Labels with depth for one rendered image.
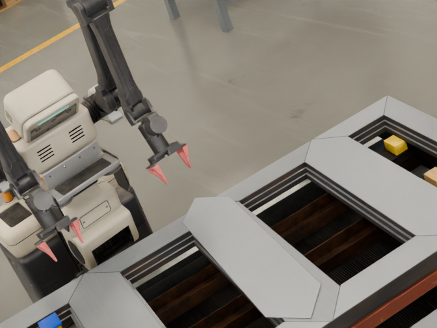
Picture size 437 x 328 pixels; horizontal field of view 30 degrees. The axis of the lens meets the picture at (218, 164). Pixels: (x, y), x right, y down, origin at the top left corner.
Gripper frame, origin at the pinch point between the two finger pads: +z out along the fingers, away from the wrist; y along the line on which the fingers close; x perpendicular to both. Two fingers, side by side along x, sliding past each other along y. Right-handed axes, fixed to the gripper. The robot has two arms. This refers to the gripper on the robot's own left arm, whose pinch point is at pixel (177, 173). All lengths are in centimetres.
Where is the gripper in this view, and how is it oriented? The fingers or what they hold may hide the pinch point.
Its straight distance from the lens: 265.3
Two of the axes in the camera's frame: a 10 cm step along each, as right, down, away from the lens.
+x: -3.9, 1.0, 9.1
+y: 7.5, -5.3, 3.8
